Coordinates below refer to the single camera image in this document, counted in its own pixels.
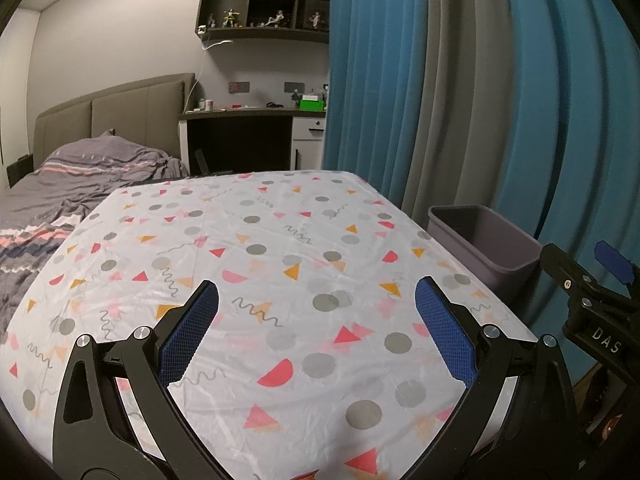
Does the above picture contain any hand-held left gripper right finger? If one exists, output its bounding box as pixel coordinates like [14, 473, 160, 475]
[410, 275, 583, 480]

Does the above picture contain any group of shelf figurines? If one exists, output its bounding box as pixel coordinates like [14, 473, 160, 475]
[205, 0, 328, 30]

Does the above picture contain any grey striped blanket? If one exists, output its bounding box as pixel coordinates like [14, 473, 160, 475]
[0, 130, 190, 331]

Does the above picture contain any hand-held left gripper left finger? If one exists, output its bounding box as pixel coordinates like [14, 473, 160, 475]
[52, 280, 221, 480]

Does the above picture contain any padded grey headboard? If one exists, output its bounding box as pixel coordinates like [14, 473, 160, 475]
[34, 72, 197, 171]

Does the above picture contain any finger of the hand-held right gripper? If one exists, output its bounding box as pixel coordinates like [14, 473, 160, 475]
[542, 242, 598, 291]
[595, 240, 640, 302]

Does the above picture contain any dark desk with white drawers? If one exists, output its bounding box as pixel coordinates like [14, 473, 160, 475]
[179, 107, 328, 177]

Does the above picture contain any purple plastic bin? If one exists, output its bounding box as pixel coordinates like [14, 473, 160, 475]
[427, 204, 543, 306]

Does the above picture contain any blue and grey curtain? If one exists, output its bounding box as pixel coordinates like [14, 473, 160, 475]
[322, 0, 640, 341]

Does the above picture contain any patterned white tablecloth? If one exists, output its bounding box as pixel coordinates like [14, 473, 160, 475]
[0, 170, 536, 480]

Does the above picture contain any dark nightstand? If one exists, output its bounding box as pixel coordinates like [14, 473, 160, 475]
[7, 155, 35, 188]

